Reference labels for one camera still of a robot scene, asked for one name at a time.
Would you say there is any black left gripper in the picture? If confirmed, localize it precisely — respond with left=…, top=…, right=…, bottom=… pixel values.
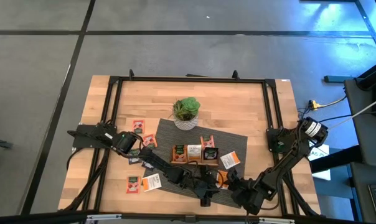
left=175, top=166, right=223, bottom=207

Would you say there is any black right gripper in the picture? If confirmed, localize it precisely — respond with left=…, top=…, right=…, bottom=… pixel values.
left=227, top=169, right=265, bottom=215

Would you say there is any white orange tea packet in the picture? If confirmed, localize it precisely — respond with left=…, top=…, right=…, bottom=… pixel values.
left=220, top=151, right=242, bottom=170
left=217, top=170, right=230, bottom=190
left=141, top=173, right=162, bottom=193
left=187, top=144, right=203, bottom=162

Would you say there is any wooden three-compartment tea box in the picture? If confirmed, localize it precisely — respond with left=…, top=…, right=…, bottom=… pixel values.
left=169, top=144, right=220, bottom=166

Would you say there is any grey woven placemat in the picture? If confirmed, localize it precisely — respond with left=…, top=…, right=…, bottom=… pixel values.
left=143, top=117, right=249, bottom=208

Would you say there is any succulent in patterned white pot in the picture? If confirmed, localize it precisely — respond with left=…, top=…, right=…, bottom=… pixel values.
left=169, top=96, right=202, bottom=131

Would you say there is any white printed box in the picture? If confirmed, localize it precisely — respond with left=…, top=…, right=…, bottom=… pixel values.
left=308, top=145, right=331, bottom=181

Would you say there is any black desk support beam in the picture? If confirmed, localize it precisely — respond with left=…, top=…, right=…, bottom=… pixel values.
left=310, top=145, right=363, bottom=174

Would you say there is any dark desk with keyboard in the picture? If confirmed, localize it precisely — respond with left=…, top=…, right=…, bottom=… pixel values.
left=349, top=161, right=376, bottom=224

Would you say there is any teal floor bar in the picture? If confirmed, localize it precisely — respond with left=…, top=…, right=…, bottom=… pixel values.
left=324, top=75, right=357, bottom=83

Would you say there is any black angled beam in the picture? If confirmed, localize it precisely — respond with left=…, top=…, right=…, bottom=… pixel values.
left=355, top=57, right=376, bottom=91

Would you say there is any silver metal bracket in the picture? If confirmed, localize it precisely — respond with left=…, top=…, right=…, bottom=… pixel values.
left=87, top=213, right=122, bottom=221
left=258, top=217, right=296, bottom=224

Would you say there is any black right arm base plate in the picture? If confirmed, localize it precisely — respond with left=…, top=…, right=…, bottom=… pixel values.
left=267, top=126, right=312, bottom=154

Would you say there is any black metal table frame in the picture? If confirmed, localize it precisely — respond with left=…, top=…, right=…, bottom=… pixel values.
left=0, top=68, right=376, bottom=224

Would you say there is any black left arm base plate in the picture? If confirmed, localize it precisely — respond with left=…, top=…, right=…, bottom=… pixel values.
left=68, top=124, right=118, bottom=149

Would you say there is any thin white cord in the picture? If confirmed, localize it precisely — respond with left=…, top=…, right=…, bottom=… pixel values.
left=326, top=95, right=376, bottom=131

